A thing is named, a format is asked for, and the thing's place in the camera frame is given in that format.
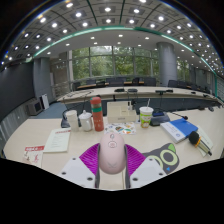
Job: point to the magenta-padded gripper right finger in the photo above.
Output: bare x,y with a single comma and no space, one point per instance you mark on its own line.
148,171

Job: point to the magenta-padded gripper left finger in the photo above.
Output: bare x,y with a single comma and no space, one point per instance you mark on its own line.
76,171

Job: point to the pink computer mouse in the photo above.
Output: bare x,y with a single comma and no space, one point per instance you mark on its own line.
112,155

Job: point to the grey cat-shaped mouse pad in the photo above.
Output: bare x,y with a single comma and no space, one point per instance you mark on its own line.
166,158

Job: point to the white printed document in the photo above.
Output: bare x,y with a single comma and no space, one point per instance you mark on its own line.
58,140

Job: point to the red and white leaflet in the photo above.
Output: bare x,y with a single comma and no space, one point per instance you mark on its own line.
33,156

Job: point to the white lidded mug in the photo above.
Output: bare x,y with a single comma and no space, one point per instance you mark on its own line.
86,122

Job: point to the black desk microphone console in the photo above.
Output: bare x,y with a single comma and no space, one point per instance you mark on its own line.
64,122
159,119

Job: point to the colourful sticker sheet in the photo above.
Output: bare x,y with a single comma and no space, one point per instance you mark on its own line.
121,128

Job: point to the blue and white book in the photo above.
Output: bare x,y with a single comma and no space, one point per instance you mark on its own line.
178,130

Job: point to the printed drink cup with straw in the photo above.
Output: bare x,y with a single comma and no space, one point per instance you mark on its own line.
146,118

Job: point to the red thermos bottle, green band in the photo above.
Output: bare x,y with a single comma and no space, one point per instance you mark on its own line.
97,116

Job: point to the cream cardboard box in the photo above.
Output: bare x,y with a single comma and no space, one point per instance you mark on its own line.
120,113

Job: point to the white paper sheet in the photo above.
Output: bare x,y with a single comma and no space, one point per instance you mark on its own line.
206,138

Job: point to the white upright panel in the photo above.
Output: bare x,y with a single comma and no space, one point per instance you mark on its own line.
45,101

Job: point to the grey box monitor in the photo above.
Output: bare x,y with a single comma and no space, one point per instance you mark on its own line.
34,107

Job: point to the long curved conference desk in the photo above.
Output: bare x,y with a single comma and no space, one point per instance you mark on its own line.
146,90

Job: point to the dark office chairs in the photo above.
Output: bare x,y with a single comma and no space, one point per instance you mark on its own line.
150,81

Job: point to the ceiling lights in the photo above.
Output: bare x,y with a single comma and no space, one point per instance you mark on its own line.
107,9

